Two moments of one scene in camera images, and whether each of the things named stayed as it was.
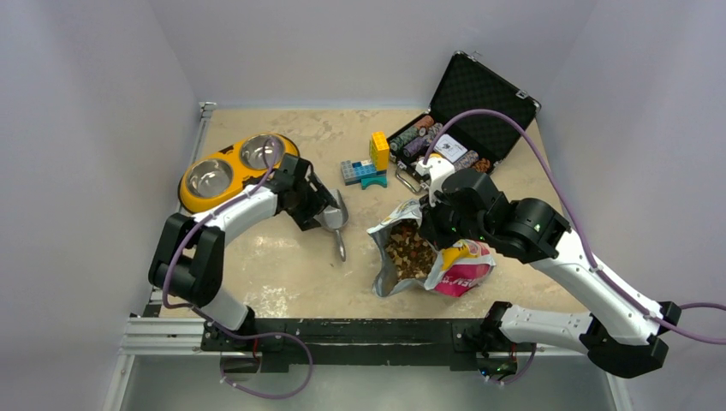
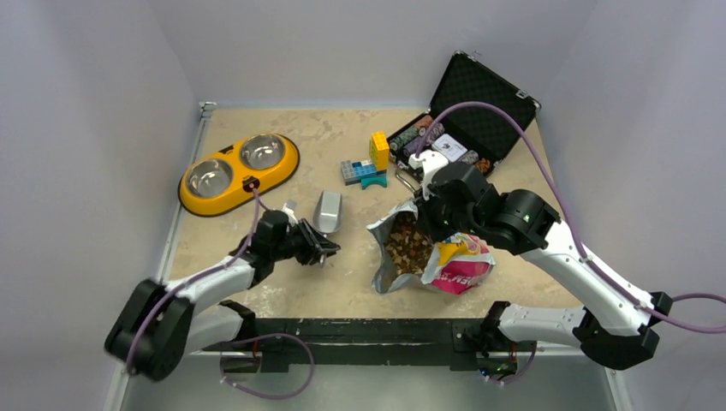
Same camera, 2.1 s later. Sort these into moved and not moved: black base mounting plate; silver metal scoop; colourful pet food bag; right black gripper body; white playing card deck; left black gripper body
Moved: silver metal scoop; left black gripper body
Not moved: white playing card deck; right black gripper body; black base mounting plate; colourful pet food bag
